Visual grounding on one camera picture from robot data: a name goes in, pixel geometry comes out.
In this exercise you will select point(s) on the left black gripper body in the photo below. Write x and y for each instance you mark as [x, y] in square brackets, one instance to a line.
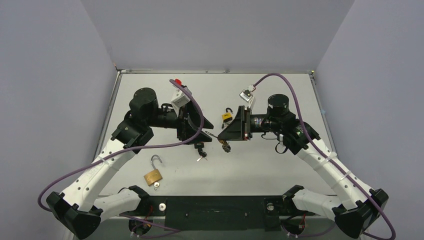
[183, 128]

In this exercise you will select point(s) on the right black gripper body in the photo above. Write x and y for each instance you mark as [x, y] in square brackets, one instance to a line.
[245, 122]

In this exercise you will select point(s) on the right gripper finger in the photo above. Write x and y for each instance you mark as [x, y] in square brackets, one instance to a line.
[236, 121]
[231, 134]

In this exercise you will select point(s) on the yellow padlock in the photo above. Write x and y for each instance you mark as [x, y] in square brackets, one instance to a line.
[228, 115]

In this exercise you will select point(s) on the small brass padlock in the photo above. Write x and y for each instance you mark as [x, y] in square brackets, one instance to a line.
[212, 134]

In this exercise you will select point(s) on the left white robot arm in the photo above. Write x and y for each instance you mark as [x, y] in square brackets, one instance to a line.
[79, 207]

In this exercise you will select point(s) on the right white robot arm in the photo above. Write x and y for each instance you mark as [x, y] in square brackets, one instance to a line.
[353, 207]

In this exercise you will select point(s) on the key of large padlock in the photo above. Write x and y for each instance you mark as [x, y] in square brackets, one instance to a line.
[156, 186]

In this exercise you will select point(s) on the orange padlock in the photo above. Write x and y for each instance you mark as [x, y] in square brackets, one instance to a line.
[199, 145]

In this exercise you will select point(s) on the keys of orange padlock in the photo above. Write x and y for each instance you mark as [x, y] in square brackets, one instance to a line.
[202, 155]

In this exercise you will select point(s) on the large brass padlock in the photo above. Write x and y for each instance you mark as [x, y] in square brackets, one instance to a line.
[154, 176]

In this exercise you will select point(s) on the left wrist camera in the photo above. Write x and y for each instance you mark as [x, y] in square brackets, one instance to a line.
[179, 99]

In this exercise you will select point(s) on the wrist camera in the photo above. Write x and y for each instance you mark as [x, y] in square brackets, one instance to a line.
[179, 99]
[249, 98]

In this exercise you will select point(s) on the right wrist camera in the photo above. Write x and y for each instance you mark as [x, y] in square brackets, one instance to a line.
[249, 98]

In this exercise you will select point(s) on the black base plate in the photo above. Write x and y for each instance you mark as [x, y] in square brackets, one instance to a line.
[217, 213]

